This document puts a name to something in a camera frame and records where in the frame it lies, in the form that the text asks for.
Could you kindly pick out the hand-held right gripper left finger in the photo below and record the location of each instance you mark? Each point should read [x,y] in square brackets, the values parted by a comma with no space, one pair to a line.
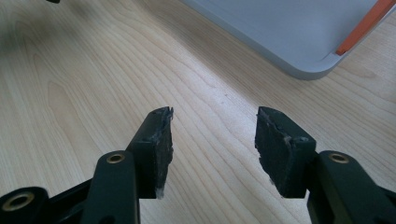
[152,149]

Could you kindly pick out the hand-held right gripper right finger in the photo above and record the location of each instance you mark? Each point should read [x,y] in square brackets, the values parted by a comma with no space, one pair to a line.
[280,155]

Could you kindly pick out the white shoe rack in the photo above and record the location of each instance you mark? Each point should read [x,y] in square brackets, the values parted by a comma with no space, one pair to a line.
[289,34]

